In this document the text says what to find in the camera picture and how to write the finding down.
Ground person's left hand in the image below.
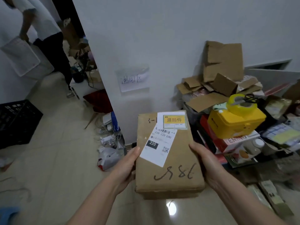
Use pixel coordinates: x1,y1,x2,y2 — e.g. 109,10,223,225
109,146,140,195

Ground person's right hand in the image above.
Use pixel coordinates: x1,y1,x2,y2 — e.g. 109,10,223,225
189,142,226,190

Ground brown cardboard parcel with labels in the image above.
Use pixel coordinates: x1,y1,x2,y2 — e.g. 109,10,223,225
135,110,206,200

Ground person's left forearm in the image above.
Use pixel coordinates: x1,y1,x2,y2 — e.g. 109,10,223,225
66,176,128,225

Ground person's right forearm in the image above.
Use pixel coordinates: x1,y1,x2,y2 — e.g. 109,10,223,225
209,173,285,225

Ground white plastic bag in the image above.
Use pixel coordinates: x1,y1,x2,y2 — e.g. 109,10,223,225
97,147,125,171

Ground red and white product box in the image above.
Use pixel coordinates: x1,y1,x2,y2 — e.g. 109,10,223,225
200,115,265,162

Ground blue and white box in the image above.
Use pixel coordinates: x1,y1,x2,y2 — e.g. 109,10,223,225
111,111,121,132

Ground yellow plastic box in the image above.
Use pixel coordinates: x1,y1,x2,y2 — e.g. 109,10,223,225
208,106,267,139

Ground small white bottle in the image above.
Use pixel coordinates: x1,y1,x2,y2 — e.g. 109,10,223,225
244,139,265,155

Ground yellow tape roll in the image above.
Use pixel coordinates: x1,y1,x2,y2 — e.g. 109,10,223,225
227,94,258,117

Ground red cloth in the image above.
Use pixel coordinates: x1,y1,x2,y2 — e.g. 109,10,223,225
83,89,113,114

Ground torn brown cardboard box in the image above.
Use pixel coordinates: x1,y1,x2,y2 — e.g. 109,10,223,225
176,41,263,113

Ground flat cardboard package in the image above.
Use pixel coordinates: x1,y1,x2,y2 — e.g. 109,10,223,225
258,180,294,218

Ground black plastic crate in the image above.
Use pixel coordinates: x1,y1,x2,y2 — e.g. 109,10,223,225
0,100,43,149

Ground blue cloth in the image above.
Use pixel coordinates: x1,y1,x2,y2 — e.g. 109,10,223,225
0,207,21,225

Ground white plastic tray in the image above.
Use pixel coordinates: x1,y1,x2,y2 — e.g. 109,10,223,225
0,36,41,77

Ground white power adapter with cables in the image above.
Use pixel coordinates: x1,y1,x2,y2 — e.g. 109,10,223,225
94,129,123,148

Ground black-handled scissors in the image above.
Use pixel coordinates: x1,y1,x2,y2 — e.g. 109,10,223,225
231,94,258,106

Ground white paper note on wall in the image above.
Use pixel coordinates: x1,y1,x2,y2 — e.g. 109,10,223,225
115,67,150,93

